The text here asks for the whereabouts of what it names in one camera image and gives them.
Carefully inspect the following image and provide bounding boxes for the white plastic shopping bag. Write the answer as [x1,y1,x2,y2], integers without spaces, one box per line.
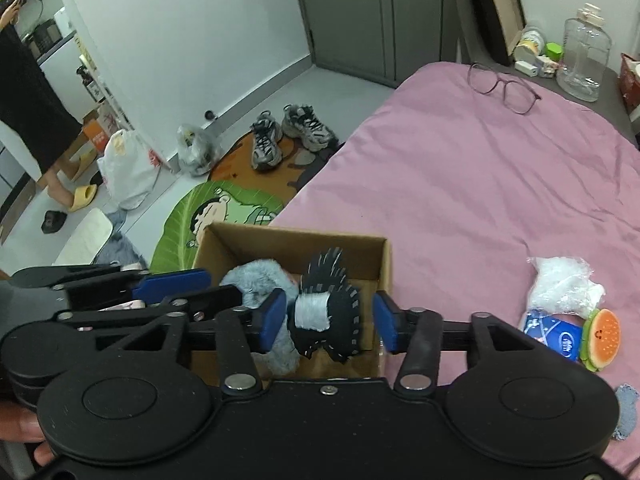
[96,129,162,211]

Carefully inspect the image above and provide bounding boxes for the pink bed sheet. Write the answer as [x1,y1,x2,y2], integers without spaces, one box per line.
[270,61,640,480]

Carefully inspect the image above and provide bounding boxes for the black spiky plush toy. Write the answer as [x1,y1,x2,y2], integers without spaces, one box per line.
[287,249,362,365]

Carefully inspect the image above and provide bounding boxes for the dark spray bottle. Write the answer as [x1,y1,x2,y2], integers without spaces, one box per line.
[76,65,96,103]

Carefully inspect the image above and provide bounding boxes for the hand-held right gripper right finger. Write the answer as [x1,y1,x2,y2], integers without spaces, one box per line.
[372,291,561,396]

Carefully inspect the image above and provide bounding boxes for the blue fuzzy cloth piece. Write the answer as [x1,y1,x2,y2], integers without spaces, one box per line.
[612,384,638,442]

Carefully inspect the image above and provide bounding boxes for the small black floor object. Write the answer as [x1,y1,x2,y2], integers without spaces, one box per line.
[42,210,68,235]

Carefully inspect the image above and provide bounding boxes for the grey cloth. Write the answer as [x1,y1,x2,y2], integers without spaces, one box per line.
[92,210,151,273]

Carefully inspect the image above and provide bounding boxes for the yellow and white can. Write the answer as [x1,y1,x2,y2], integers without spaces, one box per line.
[515,27,546,63]

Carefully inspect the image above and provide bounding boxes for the dark-rimmed eyeglasses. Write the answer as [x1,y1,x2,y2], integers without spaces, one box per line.
[467,62,542,116]

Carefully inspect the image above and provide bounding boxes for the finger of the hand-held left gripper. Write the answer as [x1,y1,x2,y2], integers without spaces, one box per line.
[10,265,212,310]
[52,285,243,326]

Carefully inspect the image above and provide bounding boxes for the orange box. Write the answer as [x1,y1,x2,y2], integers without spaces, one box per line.
[80,117,113,158]

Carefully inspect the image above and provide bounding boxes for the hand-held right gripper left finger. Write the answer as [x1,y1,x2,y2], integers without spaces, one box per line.
[95,290,289,397]

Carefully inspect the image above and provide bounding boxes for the grey nightstand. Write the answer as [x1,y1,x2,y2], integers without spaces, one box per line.
[500,55,640,146]

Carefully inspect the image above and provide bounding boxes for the blue tissue pack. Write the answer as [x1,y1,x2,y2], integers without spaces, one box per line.
[522,310,588,361]

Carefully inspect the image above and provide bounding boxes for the grey door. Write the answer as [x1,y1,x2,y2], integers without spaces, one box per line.
[289,0,471,88]

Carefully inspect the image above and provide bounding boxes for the clear plastic bag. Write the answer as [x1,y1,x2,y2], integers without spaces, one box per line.
[176,124,225,177]

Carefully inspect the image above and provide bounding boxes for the burger plush toy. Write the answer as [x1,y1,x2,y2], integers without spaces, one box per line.
[580,308,622,373]

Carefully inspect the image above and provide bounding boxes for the black kitchen appliance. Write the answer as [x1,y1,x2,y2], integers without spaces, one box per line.
[22,19,63,58]

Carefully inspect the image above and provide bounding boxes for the person's left hand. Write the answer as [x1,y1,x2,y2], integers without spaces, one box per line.
[0,401,55,467]

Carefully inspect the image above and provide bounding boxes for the clear plastic water jug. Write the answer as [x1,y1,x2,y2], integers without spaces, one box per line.
[556,2,613,103]

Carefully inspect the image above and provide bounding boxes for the yellow slipper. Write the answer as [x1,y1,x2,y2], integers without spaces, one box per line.
[66,184,99,212]
[70,150,97,181]

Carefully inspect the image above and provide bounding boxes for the red container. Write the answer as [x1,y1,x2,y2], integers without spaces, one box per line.
[619,52,640,123]

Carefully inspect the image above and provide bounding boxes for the cardboard box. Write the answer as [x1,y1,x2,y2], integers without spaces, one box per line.
[191,222,394,391]

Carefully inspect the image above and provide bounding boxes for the cartoon floor rug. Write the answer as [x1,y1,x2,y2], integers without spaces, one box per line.
[150,132,346,276]

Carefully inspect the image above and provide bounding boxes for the white crinkled plastic bag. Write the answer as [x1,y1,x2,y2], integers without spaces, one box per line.
[526,255,606,318]

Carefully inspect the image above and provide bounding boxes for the grey sneaker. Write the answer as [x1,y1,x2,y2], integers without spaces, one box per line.
[249,114,283,172]
[281,105,338,152]

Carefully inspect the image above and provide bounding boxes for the white cabinet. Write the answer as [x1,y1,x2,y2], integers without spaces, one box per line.
[30,30,108,126]

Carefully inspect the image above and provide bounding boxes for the grey-blue fluffy plush toy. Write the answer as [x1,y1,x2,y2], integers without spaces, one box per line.
[220,259,301,376]

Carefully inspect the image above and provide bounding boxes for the dark-framed wooden board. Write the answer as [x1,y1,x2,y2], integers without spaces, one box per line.
[460,0,528,66]

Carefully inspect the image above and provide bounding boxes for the white stool seat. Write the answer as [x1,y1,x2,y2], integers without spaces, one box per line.
[52,208,113,267]

